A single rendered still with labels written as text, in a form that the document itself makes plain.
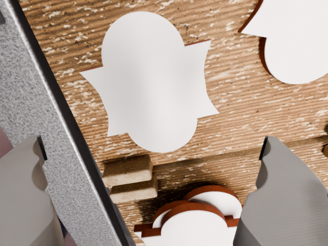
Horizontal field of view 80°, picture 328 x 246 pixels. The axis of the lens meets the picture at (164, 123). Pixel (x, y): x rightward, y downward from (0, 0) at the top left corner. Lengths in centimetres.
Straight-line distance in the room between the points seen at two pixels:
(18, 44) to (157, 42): 15
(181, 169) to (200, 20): 17
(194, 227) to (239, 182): 9
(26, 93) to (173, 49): 18
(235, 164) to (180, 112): 11
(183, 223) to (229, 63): 18
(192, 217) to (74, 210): 21
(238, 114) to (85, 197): 26
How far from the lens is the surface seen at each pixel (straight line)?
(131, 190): 26
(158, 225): 27
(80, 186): 34
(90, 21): 21
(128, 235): 40
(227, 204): 27
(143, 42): 19
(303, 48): 23
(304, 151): 30
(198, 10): 20
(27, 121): 30
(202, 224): 25
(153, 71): 19
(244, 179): 30
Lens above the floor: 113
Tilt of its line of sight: 62 degrees down
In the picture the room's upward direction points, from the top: 179 degrees clockwise
